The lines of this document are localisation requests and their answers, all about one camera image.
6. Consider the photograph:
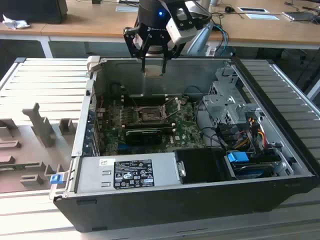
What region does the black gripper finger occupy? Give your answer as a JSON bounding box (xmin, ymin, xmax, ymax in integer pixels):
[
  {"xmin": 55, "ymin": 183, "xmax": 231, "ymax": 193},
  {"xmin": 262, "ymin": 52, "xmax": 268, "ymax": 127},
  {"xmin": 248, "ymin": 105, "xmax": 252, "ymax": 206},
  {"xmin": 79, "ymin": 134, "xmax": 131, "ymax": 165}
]
[
  {"xmin": 123, "ymin": 26, "xmax": 154, "ymax": 74},
  {"xmin": 160, "ymin": 37, "xmax": 187, "ymax": 75}
]

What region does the silver CPU chip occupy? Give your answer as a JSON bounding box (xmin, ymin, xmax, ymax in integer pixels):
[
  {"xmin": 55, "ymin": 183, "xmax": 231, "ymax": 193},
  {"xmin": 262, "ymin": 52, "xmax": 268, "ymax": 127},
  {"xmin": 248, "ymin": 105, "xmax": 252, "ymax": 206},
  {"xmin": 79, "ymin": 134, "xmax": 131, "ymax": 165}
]
[{"xmin": 144, "ymin": 64, "xmax": 165, "ymax": 77}]

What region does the CPU socket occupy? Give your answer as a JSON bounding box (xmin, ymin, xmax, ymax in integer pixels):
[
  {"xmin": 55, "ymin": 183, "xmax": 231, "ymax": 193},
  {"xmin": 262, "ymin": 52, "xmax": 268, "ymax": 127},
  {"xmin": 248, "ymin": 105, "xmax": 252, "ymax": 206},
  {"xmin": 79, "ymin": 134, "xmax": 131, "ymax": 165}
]
[{"xmin": 134, "ymin": 105, "xmax": 168, "ymax": 124}]

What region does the pale blue teach pendant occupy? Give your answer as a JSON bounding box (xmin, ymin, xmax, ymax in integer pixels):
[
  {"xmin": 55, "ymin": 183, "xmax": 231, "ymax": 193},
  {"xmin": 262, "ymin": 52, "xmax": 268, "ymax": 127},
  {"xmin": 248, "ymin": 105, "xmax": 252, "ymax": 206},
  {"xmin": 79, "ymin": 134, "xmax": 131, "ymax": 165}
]
[{"xmin": 185, "ymin": 21, "xmax": 215, "ymax": 57}]

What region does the long wooden desk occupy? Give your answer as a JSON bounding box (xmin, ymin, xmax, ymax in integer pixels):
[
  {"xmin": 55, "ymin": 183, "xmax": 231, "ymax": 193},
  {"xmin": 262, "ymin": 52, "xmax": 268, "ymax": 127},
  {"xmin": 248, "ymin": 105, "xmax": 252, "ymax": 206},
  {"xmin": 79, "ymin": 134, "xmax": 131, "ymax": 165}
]
[{"xmin": 0, "ymin": 0, "xmax": 320, "ymax": 50}]

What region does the green motherboard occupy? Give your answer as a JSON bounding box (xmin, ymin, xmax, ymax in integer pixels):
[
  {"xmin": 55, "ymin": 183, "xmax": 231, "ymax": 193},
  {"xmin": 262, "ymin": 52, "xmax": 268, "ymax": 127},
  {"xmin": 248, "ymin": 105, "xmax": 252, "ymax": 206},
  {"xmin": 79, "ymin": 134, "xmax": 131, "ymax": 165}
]
[{"xmin": 96, "ymin": 96, "xmax": 208, "ymax": 156}]

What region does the silver drive cage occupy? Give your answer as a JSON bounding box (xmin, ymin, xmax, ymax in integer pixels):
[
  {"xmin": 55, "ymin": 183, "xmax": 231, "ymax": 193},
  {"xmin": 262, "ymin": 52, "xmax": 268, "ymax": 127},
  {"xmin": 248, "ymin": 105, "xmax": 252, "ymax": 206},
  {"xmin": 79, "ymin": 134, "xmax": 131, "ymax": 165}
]
[{"xmin": 201, "ymin": 66, "xmax": 264, "ymax": 126}]

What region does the black graphics card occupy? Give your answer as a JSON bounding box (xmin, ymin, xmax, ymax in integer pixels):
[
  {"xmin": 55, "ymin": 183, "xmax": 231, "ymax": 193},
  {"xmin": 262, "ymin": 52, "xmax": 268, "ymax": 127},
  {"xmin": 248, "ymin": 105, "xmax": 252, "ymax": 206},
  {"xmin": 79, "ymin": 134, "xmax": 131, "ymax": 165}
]
[{"xmin": 124, "ymin": 128, "xmax": 164, "ymax": 146}]

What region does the black box on desk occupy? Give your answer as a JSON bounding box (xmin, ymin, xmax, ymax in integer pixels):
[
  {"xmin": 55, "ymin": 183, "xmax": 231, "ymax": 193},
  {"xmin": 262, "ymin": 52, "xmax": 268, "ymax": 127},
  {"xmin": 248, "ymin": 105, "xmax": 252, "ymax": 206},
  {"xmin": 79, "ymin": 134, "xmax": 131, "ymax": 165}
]
[{"xmin": 0, "ymin": 0, "xmax": 69, "ymax": 25}]

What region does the crumpled white paper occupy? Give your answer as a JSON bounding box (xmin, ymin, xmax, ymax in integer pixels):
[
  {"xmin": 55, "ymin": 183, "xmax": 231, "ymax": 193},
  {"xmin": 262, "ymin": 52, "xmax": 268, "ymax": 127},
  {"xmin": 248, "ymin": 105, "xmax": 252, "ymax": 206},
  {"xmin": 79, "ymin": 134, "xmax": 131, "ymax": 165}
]
[{"xmin": 2, "ymin": 13, "xmax": 31, "ymax": 31}]

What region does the blue disk carrier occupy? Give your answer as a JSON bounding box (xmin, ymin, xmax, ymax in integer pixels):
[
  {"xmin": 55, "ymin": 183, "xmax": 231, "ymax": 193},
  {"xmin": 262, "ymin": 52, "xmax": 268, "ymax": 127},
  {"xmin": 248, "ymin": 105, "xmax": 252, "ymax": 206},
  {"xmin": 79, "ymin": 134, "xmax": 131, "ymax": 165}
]
[{"xmin": 226, "ymin": 150, "xmax": 249, "ymax": 165}]

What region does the grey laptop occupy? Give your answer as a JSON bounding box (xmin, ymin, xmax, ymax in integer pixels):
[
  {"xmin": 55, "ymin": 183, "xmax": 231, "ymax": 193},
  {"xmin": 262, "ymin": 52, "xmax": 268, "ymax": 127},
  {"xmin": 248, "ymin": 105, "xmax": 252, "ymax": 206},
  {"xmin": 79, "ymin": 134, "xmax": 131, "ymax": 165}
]
[{"xmin": 282, "ymin": 10, "xmax": 317, "ymax": 23}]

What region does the grey power supply unit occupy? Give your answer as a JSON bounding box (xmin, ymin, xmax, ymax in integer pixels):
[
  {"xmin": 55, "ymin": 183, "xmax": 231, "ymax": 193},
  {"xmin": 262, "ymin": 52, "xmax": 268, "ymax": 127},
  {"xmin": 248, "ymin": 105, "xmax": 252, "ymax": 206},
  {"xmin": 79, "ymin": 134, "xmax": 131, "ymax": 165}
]
[{"xmin": 75, "ymin": 152, "xmax": 183, "ymax": 194}]

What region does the black hard disk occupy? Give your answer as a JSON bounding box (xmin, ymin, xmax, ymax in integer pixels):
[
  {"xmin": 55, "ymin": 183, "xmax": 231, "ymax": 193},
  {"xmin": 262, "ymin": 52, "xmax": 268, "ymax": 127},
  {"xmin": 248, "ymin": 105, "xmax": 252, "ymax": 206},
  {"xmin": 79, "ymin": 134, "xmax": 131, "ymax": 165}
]
[{"xmin": 231, "ymin": 161, "xmax": 276, "ymax": 180}]

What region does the brown parts rack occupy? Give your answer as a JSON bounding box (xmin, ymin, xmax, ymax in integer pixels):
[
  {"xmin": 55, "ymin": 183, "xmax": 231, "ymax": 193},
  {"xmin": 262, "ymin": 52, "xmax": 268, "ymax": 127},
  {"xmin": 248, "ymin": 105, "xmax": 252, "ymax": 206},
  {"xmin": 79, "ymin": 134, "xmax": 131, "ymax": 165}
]
[{"xmin": 0, "ymin": 102, "xmax": 79, "ymax": 194}]

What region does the blue case latch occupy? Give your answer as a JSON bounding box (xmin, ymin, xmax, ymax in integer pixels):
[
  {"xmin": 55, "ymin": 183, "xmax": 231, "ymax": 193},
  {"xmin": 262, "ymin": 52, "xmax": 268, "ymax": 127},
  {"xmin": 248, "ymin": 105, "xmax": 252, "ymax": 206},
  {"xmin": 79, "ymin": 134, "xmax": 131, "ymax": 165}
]
[{"xmin": 49, "ymin": 174, "xmax": 64, "ymax": 185}]

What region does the black open PC case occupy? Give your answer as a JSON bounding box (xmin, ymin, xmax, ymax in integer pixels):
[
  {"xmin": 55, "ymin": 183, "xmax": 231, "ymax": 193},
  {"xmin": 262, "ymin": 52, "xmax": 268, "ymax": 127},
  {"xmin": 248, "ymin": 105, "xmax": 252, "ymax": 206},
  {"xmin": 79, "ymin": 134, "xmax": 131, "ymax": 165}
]
[{"xmin": 48, "ymin": 56, "xmax": 320, "ymax": 233}]

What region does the green RAM stick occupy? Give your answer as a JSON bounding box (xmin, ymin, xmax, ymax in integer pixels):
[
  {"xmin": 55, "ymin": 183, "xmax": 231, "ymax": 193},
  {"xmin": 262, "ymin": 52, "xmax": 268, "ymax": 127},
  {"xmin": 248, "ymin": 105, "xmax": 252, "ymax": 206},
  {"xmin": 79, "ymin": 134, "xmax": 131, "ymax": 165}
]
[{"xmin": 0, "ymin": 163, "xmax": 42, "ymax": 172}]

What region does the white wrist camera on bracket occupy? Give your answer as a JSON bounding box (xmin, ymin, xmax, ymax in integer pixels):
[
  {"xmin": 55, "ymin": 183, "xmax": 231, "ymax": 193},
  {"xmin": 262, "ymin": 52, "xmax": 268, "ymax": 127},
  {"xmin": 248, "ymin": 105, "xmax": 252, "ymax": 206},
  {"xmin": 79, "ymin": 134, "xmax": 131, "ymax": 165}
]
[{"xmin": 165, "ymin": 6, "xmax": 210, "ymax": 45}]

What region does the white desk cable flap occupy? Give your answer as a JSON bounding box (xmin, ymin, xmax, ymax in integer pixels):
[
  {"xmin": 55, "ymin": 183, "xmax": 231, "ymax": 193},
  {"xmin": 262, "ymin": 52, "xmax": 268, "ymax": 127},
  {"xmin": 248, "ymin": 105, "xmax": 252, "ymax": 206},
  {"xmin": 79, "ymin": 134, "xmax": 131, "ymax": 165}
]
[
  {"xmin": 115, "ymin": 5, "xmax": 140, "ymax": 13},
  {"xmin": 245, "ymin": 13, "xmax": 282, "ymax": 22}
]

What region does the blue cable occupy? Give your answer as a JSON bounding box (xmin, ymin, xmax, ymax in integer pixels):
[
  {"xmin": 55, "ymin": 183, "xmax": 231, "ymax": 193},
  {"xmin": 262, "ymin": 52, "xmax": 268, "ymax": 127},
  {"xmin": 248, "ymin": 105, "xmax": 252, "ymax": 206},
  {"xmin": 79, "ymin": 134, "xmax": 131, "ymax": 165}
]
[{"xmin": 212, "ymin": 23, "xmax": 230, "ymax": 57}]

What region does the black cable loop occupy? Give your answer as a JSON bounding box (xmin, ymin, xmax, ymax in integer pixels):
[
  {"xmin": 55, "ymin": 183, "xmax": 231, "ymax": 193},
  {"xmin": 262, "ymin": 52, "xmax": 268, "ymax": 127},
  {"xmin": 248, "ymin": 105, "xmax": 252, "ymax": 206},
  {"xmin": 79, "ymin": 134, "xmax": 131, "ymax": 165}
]
[{"xmin": 199, "ymin": 126, "xmax": 226, "ymax": 149}]

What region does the yellow red wire bundle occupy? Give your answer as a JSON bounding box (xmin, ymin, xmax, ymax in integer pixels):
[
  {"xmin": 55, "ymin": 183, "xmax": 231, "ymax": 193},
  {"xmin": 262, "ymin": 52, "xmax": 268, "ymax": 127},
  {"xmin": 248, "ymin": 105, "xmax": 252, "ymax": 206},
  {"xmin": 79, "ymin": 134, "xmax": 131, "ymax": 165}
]
[{"xmin": 234, "ymin": 124, "xmax": 266, "ymax": 151}]

